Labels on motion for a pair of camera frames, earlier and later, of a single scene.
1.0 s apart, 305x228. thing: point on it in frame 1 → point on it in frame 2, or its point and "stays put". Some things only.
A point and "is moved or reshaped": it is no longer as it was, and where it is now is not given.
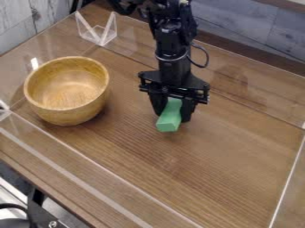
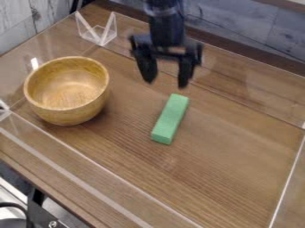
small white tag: x=35 y=63 stays put
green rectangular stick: x=169 y=120 is moved or reshaped
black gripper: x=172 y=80 → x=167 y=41
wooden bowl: x=68 y=88 stays put
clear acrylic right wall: x=290 y=213 stays put
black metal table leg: x=39 y=216 stays put
